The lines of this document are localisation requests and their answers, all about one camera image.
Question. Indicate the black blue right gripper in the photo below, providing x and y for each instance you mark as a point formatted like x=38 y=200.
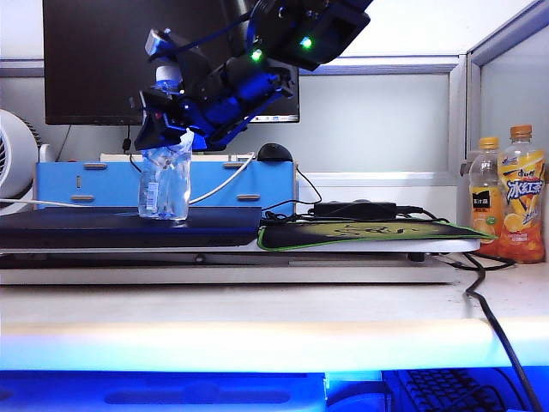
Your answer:
x=240 y=98

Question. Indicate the clear mineral water bottle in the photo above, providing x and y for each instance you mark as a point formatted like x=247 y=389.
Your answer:
x=165 y=193

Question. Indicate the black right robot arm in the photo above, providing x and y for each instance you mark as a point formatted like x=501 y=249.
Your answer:
x=326 y=26

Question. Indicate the dark closed laptop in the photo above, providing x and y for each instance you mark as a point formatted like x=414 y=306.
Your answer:
x=86 y=229

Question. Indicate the small orange juice bottle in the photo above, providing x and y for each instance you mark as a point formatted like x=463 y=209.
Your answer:
x=484 y=193

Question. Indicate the large yellow iced tea bottle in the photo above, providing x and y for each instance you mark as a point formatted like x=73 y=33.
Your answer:
x=523 y=201

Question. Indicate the black computer monitor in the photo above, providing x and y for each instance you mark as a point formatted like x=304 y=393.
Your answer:
x=86 y=60

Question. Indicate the black computer mouse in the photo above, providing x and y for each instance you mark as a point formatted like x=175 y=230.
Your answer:
x=274 y=153

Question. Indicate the white round desk fan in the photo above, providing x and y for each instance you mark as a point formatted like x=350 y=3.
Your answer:
x=17 y=171

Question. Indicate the white desk riser platform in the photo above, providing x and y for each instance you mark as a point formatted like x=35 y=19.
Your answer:
x=214 y=274

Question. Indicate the black power adapter brick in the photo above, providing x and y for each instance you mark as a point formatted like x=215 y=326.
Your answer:
x=356 y=210

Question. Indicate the black green-edged mouse pad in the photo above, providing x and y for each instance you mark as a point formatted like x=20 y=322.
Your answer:
x=386 y=235

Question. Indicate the black keyboard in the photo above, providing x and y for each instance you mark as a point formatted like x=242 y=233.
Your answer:
x=437 y=386

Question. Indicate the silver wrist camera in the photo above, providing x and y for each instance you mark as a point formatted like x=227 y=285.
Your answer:
x=156 y=43

